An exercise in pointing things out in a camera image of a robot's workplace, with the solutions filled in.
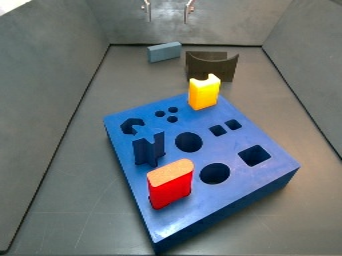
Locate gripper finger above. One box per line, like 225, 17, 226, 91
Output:
182, 0, 194, 24

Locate light blue rectangle block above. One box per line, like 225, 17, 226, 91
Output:
146, 42, 181, 63

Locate black curved fixture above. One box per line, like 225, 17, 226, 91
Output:
185, 51, 239, 82

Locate blue board with cutouts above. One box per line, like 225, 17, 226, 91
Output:
102, 94, 299, 253

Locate yellow notched block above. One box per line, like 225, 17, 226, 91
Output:
188, 73, 220, 110

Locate dark blue star peg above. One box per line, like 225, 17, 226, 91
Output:
132, 132, 165, 167

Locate red rounded block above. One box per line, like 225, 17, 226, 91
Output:
146, 158, 194, 210

